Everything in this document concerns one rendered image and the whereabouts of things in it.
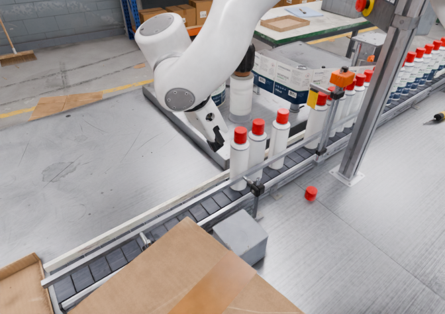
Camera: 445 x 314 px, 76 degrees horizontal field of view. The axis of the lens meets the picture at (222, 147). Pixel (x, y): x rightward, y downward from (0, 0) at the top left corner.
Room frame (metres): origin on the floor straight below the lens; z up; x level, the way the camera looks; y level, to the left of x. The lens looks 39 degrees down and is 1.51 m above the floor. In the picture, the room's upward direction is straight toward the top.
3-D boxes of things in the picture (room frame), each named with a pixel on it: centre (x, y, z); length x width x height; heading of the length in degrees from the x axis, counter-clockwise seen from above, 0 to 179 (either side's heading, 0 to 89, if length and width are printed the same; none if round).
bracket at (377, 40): (1.10, -0.58, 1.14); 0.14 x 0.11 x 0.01; 126
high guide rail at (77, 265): (0.57, -0.09, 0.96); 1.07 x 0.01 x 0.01; 126
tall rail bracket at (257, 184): (0.52, -0.08, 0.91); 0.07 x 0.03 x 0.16; 36
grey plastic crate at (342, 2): (2.96, -1.29, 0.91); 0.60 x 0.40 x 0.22; 124
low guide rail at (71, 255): (0.63, -0.04, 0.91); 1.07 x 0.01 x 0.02; 126
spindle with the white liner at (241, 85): (0.95, -0.07, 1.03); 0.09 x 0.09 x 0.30
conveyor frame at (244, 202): (0.77, -0.30, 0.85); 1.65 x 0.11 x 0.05; 126
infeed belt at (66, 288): (0.77, -0.30, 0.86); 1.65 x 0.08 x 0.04; 126
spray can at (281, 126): (0.68, -0.17, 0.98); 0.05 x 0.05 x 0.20
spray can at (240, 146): (0.59, -0.05, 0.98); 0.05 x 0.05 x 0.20
